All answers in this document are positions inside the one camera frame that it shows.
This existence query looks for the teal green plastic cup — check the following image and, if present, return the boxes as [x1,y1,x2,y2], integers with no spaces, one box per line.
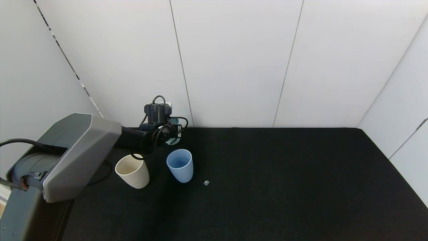
[166,117,183,146]

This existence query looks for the light blue plastic cup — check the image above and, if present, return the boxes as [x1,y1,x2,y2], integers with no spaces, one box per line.
[167,149,194,183]

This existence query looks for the beige plastic cup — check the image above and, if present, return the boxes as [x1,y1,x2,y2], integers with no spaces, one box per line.
[115,154,150,189]

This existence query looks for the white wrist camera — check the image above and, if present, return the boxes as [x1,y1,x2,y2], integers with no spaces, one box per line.
[144,102,172,124]

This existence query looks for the black tagged camera cable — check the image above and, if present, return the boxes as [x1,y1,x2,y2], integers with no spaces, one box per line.
[130,95,189,160]

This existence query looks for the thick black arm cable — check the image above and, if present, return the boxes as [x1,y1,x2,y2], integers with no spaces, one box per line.
[0,139,65,158]

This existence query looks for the dark wall panel latch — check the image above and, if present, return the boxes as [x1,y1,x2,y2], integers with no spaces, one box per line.
[414,117,428,132]

